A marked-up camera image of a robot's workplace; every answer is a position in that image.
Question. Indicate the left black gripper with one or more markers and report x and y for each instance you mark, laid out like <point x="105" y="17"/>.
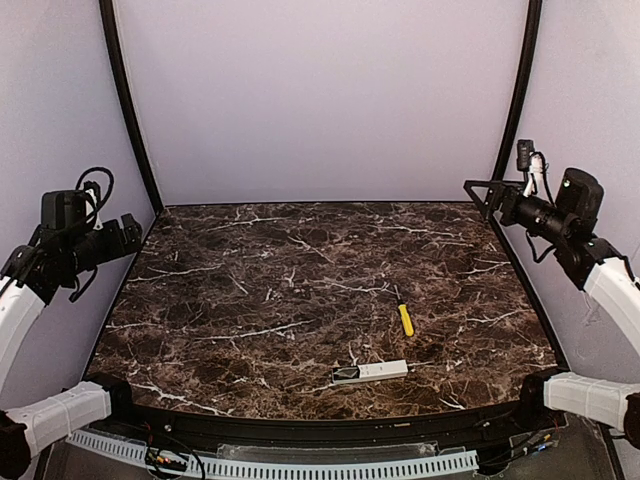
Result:
<point x="129" y="233"/>

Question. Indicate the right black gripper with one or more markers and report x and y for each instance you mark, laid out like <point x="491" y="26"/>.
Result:
<point x="503" y="201"/>

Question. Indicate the white remote control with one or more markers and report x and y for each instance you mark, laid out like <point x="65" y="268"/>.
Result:
<point x="369" y="372"/>

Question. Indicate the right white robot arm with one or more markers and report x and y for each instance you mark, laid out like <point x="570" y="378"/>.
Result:
<point x="596" y="268"/>

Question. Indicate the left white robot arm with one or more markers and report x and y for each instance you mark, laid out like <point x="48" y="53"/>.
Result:
<point x="69" y="240"/>

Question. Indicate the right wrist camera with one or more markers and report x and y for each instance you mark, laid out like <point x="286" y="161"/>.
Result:
<point x="524" y="150"/>

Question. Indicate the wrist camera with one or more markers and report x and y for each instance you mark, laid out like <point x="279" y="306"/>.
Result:
<point x="65" y="209"/>
<point x="524" y="150"/>

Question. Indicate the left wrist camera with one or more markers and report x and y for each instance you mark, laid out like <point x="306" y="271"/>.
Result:
<point x="65" y="209"/>

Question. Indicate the yellow handled screwdriver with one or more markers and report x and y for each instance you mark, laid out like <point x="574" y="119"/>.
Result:
<point x="404" y="314"/>

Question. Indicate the right black frame post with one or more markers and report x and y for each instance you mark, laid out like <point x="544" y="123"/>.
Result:
<point x="526" y="58"/>

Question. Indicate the black frame post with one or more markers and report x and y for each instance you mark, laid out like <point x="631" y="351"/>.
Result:
<point x="126" y="102"/>
<point x="526" y="58"/>

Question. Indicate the white slotted cable duct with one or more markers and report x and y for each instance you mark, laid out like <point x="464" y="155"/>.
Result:
<point x="408" y="461"/>

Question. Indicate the left black frame post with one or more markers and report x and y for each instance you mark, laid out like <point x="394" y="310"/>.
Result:
<point x="126" y="102"/>

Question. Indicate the black front table rail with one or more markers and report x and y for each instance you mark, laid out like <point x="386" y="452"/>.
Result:
<point x="483" y="427"/>

